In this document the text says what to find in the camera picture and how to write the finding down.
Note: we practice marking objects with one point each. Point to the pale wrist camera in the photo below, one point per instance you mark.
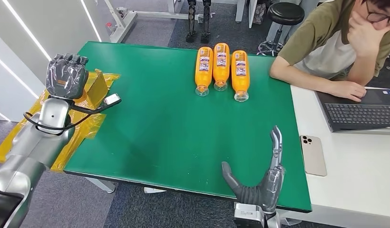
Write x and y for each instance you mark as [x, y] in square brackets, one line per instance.
[247, 215]
[112, 99]

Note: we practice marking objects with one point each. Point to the yellow box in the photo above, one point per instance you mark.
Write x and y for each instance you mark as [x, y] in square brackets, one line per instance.
[98, 89]

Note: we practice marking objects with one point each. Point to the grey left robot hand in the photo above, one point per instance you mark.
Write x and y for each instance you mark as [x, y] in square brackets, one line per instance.
[66, 77]

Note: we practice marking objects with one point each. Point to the dark grey laptop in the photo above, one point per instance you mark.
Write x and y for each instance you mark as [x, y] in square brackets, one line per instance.
[360, 114]

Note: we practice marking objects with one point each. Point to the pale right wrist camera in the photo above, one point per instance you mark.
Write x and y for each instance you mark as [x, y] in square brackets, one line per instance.
[247, 215]

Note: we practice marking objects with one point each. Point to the white metal frame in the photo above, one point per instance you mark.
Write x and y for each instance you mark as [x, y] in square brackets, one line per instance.
[127, 22]

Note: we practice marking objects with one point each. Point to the black round stool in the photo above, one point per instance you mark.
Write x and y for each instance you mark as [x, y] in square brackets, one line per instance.
[285, 13]

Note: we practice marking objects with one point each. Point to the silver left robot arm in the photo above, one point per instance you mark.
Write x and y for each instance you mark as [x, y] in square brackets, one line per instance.
[34, 148]

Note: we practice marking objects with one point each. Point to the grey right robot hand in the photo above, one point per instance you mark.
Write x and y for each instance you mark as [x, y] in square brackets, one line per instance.
[267, 192]

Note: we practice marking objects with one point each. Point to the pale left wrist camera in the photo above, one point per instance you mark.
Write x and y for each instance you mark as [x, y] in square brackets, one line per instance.
[112, 99]

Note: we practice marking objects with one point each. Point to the black-rimmed glasses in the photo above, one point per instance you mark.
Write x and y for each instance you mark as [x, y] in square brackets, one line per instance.
[376, 17]

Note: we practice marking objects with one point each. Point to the black robot leg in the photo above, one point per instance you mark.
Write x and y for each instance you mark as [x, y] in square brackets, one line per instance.
[206, 19]
[191, 19]

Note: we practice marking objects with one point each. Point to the patterned bag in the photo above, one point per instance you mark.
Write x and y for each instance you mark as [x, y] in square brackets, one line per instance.
[260, 14]

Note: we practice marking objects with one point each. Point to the green table mat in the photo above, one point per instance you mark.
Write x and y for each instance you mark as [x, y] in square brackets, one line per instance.
[169, 126]

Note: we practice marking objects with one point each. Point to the beige smartphone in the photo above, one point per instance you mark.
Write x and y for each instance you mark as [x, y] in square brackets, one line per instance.
[313, 155]

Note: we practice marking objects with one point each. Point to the person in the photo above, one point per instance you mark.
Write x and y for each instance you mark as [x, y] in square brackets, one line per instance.
[321, 50]

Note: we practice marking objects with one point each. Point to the white table leg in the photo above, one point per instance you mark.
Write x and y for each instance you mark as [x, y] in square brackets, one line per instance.
[102, 185]

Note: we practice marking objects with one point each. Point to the orange bottle with clear cap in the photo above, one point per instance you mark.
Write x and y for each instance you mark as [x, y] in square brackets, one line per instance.
[240, 80]
[203, 74]
[221, 70]

